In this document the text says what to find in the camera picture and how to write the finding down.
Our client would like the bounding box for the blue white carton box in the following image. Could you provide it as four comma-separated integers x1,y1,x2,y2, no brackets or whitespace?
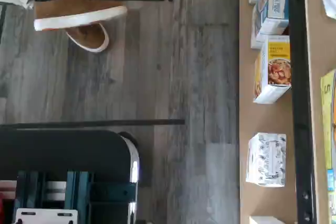
255,0,290,42

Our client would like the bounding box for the white floral print box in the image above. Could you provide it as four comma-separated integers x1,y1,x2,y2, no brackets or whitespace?
249,216,286,224
245,132,287,188

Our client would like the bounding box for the yellow white granola box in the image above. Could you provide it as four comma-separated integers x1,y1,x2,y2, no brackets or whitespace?
253,35,292,104

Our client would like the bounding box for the teal aluminium frame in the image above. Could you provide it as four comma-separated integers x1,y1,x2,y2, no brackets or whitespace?
12,170,139,224

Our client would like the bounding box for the white mounting plate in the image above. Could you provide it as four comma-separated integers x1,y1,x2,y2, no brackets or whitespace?
15,208,79,224

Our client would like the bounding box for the yellow-green oat bites box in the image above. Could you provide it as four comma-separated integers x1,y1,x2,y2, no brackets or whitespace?
320,68,336,170

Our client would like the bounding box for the brown shoe white sole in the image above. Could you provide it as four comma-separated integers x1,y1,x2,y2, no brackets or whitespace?
33,0,128,31
65,23,110,53

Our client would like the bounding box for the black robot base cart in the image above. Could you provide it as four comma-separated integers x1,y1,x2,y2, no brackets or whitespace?
0,129,140,224

